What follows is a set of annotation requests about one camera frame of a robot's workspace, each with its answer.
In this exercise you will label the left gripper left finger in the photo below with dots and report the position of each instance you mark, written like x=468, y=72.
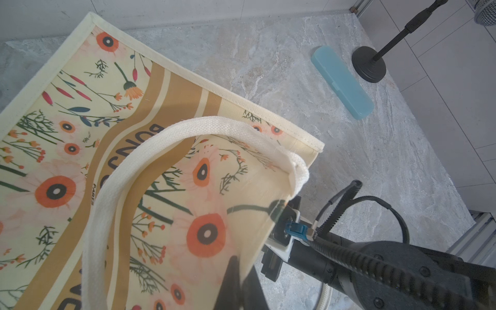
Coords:
x=229, y=296

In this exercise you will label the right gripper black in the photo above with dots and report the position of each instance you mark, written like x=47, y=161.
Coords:
x=301, y=257

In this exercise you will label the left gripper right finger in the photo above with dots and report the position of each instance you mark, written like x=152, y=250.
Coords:
x=253, y=295

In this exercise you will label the glitter microphone on stand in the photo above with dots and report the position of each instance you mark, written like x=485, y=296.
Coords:
x=369, y=63

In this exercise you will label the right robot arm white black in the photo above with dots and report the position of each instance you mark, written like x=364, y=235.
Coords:
x=375, y=275

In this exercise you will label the aluminium mounting rail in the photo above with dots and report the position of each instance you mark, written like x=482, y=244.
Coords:
x=477, y=245

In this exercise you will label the teal translucent pencil case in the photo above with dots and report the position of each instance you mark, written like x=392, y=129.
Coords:
x=342, y=82

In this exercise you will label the floral canvas tote bag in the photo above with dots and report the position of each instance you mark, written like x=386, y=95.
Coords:
x=128, y=181

